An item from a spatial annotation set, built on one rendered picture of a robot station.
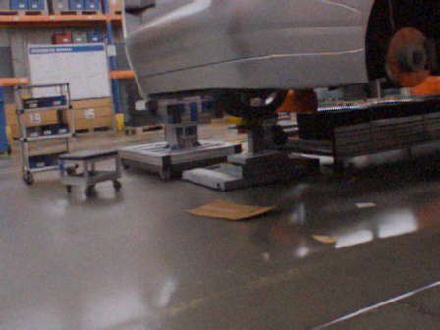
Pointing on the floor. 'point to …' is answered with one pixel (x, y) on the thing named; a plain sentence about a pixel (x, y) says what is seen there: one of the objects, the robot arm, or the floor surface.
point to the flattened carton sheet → (229, 210)
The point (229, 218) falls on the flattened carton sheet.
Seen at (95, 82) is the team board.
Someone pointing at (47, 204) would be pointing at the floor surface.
